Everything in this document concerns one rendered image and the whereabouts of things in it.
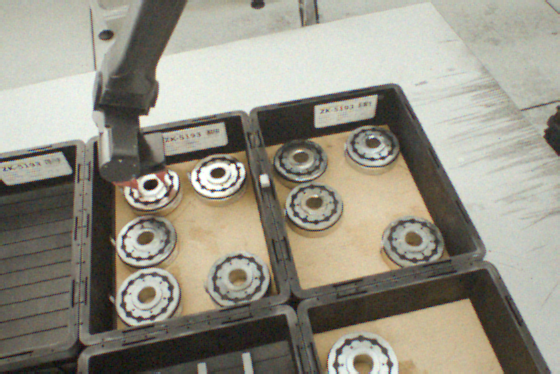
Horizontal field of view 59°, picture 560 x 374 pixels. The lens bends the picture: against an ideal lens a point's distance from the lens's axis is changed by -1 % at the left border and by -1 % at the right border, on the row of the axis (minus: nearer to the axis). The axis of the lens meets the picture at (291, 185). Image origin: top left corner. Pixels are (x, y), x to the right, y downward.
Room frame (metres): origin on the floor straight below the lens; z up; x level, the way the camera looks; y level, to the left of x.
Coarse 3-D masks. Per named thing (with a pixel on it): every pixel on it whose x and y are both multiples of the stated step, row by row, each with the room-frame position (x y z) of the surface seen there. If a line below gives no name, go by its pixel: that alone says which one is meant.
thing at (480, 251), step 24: (336, 96) 0.71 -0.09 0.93; (264, 144) 0.59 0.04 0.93; (432, 144) 0.57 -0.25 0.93; (264, 168) 0.54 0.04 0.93; (456, 192) 0.47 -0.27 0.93; (288, 240) 0.40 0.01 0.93; (480, 240) 0.38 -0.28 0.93; (288, 264) 0.35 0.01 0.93; (456, 264) 0.34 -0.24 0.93; (312, 288) 0.31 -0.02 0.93; (336, 288) 0.31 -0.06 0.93
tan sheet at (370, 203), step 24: (336, 144) 0.67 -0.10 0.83; (336, 168) 0.61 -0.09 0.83; (288, 192) 0.56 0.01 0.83; (360, 192) 0.55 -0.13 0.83; (384, 192) 0.55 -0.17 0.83; (408, 192) 0.55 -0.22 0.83; (360, 216) 0.50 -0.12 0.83; (384, 216) 0.50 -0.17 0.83; (312, 240) 0.45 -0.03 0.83; (336, 240) 0.45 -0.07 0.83; (360, 240) 0.45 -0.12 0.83; (312, 264) 0.41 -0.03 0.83; (336, 264) 0.40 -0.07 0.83; (360, 264) 0.40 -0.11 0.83; (384, 264) 0.40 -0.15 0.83
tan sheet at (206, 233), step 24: (192, 168) 0.63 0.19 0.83; (120, 192) 0.58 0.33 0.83; (192, 192) 0.57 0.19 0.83; (120, 216) 0.53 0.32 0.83; (168, 216) 0.52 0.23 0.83; (192, 216) 0.52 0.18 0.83; (216, 216) 0.51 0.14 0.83; (240, 216) 0.51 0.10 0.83; (192, 240) 0.47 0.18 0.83; (216, 240) 0.46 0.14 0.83; (240, 240) 0.46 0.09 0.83; (264, 240) 0.46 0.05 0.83; (120, 264) 0.42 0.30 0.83; (192, 264) 0.42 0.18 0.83; (192, 288) 0.37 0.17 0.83; (192, 312) 0.33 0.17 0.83
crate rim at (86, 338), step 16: (224, 112) 0.68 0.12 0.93; (240, 112) 0.68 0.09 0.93; (144, 128) 0.65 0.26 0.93; (160, 128) 0.65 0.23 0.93; (176, 128) 0.65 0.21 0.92; (256, 160) 0.56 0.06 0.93; (256, 176) 0.52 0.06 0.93; (272, 224) 0.43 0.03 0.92; (272, 240) 0.41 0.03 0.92; (272, 256) 0.37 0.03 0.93; (80, 288) 0.33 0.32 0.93; (288, 288) 0.32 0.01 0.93; (80, 304) 0.31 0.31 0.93; (240, 304) 0.30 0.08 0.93; (256, 304) 0.29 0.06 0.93; (272, 304) 0.29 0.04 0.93; (288, 304) 0.30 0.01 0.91; (80, 320) 0.28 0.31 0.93; (176, 320) 0.28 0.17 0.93; (192, 320) 0.27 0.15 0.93; (80, 336) 0.26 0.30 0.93; (96, 336) 0.26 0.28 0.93; (112, 336) 0.26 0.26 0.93; (128, 336) 0.26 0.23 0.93
